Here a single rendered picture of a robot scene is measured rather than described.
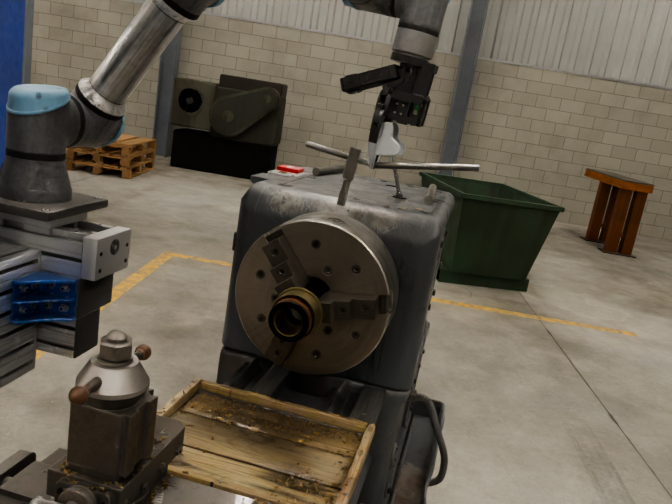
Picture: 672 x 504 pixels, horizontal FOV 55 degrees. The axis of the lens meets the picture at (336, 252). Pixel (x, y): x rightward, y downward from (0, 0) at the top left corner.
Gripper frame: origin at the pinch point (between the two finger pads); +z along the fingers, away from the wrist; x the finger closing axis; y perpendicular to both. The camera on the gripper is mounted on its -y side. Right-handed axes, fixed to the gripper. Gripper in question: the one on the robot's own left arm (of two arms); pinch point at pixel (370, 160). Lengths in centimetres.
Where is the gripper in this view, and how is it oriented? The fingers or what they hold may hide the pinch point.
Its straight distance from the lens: 124.5
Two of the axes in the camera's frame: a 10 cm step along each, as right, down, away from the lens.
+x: 3.3, -1.6, 9.3
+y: 9.1, 3.2, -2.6
